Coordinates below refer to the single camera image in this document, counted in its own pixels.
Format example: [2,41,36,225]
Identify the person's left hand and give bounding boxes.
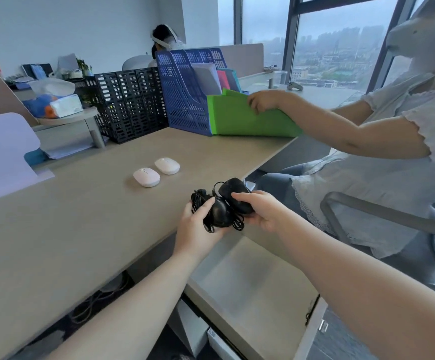
[172,197,232,262]

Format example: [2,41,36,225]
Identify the teal blue pouch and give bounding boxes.
[23,147,49,168]

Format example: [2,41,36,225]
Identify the person's left forearm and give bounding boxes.
[46,250,208,360]

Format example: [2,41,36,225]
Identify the small green potted plant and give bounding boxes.
[76,58,94,78]

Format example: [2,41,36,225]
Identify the colourful tissue box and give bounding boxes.
[22,78,85,120]

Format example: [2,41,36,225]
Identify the beige monitor riser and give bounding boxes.
[239,68,289,90]
[32,106,107,150]

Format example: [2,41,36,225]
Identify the large glass window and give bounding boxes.
[217,0,428,93]

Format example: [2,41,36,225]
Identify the person's right hand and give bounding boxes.
[230,190,290,234]

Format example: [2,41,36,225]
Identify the beige drawer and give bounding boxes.
[182,228,329,360]

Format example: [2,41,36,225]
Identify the lilac paper sheet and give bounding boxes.
[0,112,56,207]

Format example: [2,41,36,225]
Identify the teal folder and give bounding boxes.
[224,67,243,94]

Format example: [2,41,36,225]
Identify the grey office chair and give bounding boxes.
[319,190,435,276]
[121,54,155,72]

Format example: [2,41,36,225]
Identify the round white power hub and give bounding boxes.
[68,274,130,324]

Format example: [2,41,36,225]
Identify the green folder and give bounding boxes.
[206,88,304,139]

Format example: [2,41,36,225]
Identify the red folder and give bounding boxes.
[217,69,231,92]

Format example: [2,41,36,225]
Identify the blue mesh file rack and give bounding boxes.
[155,47,251,138]

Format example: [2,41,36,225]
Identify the black mesh file rack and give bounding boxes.
[93,66,170,145]

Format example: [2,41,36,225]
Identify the black wired mouse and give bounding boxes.
[212,177,257,216]
[190,188,247,234]

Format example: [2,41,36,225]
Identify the person's right forearm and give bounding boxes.
[275,215,435,360]

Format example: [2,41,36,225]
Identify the white wireless mouse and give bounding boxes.
[154,157,181,176]
[132,167,162,189]

